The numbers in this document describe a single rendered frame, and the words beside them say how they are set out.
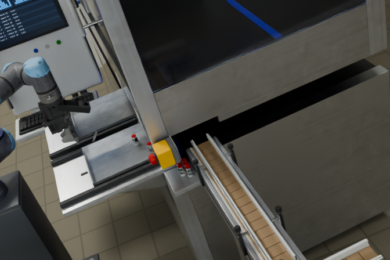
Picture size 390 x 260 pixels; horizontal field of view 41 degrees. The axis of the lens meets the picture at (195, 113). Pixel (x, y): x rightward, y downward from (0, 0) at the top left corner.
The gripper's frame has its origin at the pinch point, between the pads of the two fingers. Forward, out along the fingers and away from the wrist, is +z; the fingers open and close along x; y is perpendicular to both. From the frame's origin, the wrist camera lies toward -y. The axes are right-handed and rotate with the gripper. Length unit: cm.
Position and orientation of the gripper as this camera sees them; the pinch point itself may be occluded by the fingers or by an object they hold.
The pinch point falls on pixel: (79, 140)
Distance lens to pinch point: 199.6
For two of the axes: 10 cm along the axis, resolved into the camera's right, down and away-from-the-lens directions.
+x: 3.4, 4.7, -8.2
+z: 2.5, 7.9, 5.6
